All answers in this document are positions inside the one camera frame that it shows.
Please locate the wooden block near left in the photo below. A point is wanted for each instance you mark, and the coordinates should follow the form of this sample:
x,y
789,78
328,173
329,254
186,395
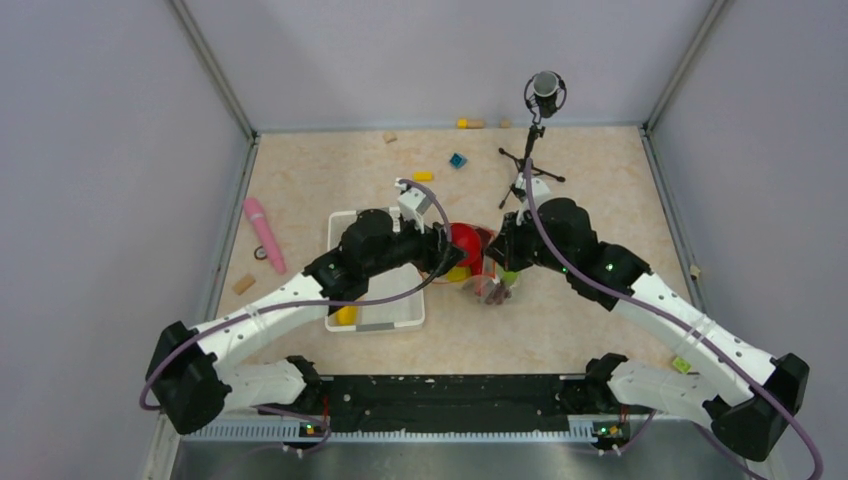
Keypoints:
x,y
243,284

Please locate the dark red grape bunch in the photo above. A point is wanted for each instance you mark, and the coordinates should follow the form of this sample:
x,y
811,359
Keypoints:
x,y
495,293

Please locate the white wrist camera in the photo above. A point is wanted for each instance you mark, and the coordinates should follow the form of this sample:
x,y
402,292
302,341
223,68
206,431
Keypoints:
x,y
532,192
413,201

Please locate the yellow and tan cylinder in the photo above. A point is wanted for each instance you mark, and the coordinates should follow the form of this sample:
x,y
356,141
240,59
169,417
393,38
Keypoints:
x,y
470,123

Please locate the pink cylindrical toy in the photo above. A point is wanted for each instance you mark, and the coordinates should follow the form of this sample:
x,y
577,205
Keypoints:
x,y
256,216

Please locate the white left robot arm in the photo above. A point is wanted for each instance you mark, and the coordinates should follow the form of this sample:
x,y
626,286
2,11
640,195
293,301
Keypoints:
x,y
197,374

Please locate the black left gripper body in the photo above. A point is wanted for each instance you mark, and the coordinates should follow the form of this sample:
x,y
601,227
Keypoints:
x,y
420,254

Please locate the white perforated plastic basket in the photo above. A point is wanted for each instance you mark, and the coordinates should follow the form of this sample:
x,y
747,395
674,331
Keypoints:
x,y
407,313

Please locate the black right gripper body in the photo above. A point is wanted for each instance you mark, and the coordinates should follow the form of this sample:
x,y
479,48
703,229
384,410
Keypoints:
x,y
524,245

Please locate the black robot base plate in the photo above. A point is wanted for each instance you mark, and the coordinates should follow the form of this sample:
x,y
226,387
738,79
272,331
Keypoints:
x,y
442,404

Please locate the red chili pepper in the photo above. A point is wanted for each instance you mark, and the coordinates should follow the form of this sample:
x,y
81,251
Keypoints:
x,y
483,265

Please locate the green block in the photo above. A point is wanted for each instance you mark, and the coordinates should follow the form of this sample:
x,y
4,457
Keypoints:
x,y
681,365

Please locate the green apple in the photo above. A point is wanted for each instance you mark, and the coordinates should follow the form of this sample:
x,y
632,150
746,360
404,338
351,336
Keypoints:
x,y
508,278

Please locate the blue square block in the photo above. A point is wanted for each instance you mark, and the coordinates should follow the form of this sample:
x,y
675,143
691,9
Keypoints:
x,y
457,160

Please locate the clear orange-zip bag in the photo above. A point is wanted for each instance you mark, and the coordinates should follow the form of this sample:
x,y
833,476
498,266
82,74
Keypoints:
x,y
474,284

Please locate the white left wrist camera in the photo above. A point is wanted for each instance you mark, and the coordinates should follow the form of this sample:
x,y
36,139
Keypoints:
x,y
413,201

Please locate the red tomato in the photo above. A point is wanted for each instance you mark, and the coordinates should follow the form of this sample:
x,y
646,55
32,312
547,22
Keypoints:
x,y
466,239

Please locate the yellow corn cob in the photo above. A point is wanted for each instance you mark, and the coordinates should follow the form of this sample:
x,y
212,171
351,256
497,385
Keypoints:
x,y
347,316

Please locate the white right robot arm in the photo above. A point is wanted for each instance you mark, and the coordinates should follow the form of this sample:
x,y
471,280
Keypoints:
x,y
744,395

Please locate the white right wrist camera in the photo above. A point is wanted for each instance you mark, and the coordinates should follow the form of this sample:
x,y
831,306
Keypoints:
x,y
532,192

